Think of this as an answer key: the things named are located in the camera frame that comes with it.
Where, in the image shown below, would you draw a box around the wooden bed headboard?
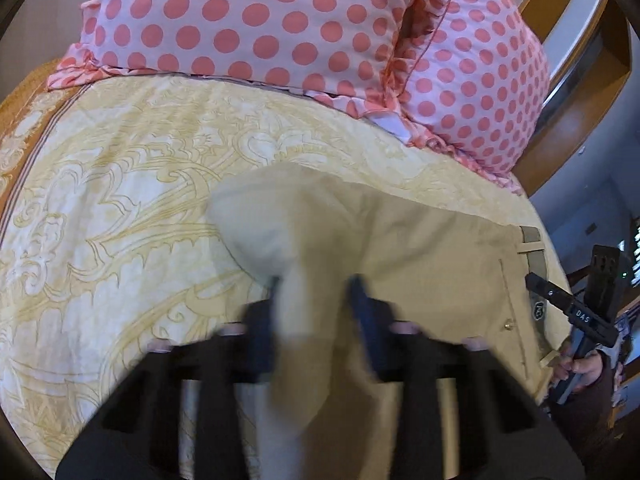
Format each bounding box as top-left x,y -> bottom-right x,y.
515,0 -> 637,197

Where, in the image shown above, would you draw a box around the person's right hand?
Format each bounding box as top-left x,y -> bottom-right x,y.
559,340 -> 609,393

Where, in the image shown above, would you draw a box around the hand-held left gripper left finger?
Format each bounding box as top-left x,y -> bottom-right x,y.
98,276 -> 281,462

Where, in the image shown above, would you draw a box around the yellow patterned bed sheet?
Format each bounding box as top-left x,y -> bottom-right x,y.
0,59 -> 576,480

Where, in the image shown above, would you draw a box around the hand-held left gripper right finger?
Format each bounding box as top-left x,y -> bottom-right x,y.
347,274 -> 548,462

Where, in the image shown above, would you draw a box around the beige pants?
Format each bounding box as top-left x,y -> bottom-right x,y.
207,162 -> 576,480

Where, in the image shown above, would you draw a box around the large pink polka-dot pillow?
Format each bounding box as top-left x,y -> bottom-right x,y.
47,0 -> 456,107

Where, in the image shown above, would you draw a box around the person's right forearm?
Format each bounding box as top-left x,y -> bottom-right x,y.
549,351 -> 629,466

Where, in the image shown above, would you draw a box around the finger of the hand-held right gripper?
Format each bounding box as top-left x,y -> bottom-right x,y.
525,272 -> 619,349

